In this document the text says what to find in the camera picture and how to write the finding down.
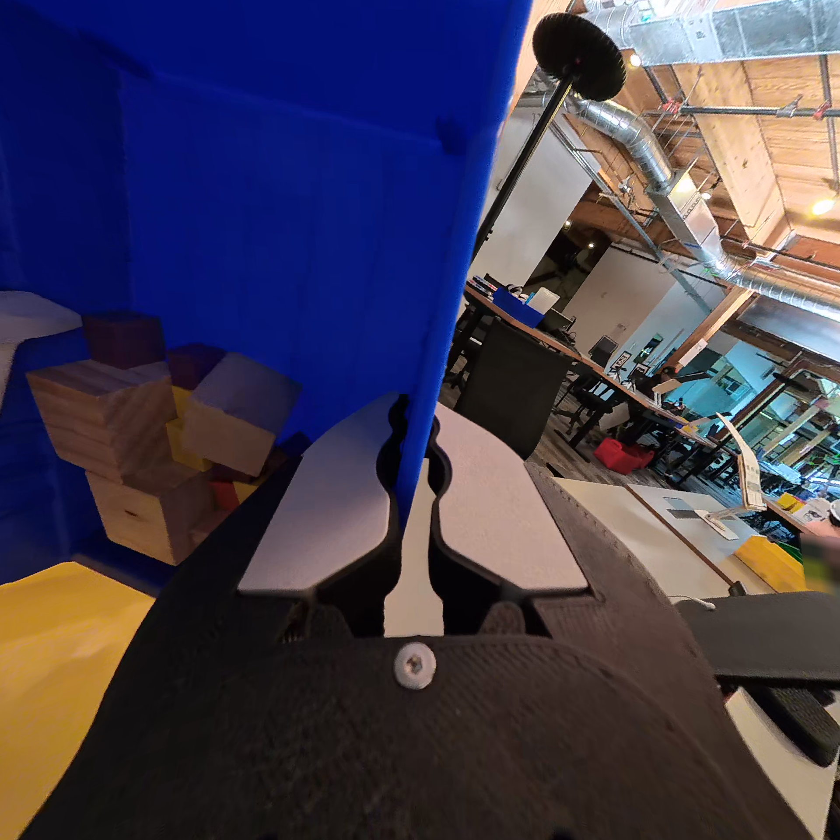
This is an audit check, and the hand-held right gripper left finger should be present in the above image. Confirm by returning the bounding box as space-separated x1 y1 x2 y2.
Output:
238 392 403 631

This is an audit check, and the small yellow bin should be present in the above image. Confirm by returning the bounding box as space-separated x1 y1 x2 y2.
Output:
735 535 807 592

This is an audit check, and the black quilted mat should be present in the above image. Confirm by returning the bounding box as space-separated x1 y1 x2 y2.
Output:
676 591 840 690

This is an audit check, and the blue plastic box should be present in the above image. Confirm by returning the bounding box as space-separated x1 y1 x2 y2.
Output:
0 0 534 592

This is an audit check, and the yellow plastic box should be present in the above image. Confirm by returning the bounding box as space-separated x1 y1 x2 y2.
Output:
0 561 158 840

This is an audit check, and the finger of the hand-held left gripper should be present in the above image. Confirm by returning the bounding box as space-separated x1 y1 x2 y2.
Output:
0 292 83 401

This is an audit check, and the silver ventilation duct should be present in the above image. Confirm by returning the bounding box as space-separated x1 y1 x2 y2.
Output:
564 0 840 322

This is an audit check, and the neighbouring wooden board stand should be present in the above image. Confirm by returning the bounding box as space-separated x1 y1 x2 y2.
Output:
702 412 767 540

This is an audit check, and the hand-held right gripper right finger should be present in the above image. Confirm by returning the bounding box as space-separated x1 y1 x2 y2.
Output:
427 402 589 632

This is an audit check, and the long wooden desk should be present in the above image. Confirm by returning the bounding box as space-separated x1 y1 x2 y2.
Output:
462 282 723 454

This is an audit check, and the red bag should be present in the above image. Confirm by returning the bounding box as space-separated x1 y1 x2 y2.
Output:
594 438 656 475

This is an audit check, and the small blue bin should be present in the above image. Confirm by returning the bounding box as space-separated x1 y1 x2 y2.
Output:
492 285 546 328

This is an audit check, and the pile of coloured wooden cubes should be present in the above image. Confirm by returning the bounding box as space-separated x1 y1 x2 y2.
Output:
26 310 303 567

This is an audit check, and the black round disc on pole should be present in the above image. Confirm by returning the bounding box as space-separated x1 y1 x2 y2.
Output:
472 13 627 263

